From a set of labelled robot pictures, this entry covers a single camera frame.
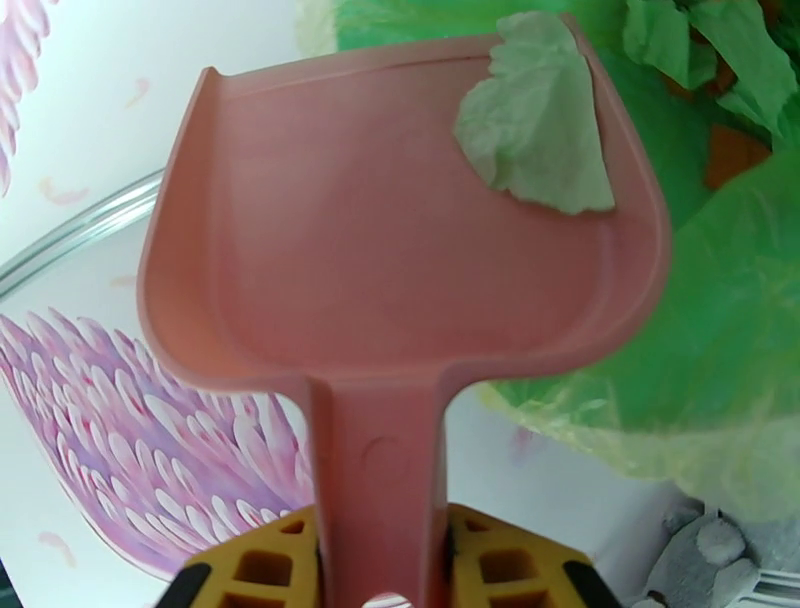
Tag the green bin with plastic bag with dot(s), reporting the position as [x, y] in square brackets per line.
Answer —
[719, 312]

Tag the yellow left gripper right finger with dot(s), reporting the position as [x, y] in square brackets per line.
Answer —
[506, 562]

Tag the orange paper scrap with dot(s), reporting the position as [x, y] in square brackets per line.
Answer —
[734, 153]

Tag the grey and white plush toy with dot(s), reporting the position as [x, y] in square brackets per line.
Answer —
[706, 556]

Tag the green paper scrap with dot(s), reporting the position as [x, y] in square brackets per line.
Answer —
[537, 112]
[737, 56]

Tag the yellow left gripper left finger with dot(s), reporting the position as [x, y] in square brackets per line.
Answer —
[262, 562]

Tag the pink plastic dustpan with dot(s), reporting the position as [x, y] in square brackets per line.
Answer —
[375, 250]

